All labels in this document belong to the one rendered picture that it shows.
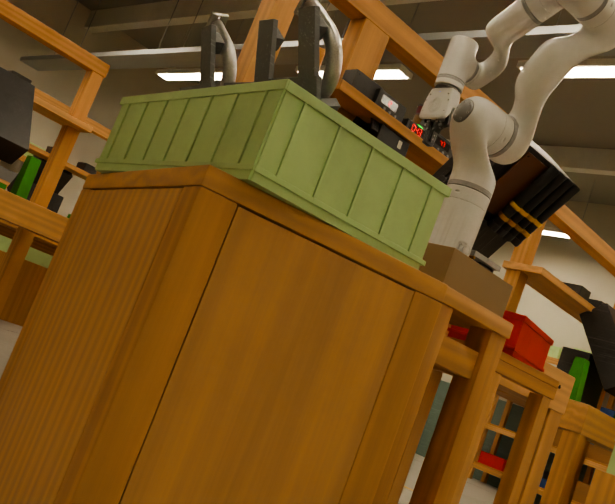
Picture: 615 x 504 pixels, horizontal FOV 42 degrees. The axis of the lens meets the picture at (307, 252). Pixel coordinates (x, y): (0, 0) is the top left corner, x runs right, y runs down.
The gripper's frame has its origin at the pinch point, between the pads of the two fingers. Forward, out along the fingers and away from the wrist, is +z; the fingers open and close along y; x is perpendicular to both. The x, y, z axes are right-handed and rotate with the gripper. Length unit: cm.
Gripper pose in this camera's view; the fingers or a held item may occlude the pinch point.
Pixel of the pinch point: (429, 138)
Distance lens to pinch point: 235.7
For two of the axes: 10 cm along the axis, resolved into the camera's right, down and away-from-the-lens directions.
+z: -3.6, 9.2, -1.4
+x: 6.9, 3.6, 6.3
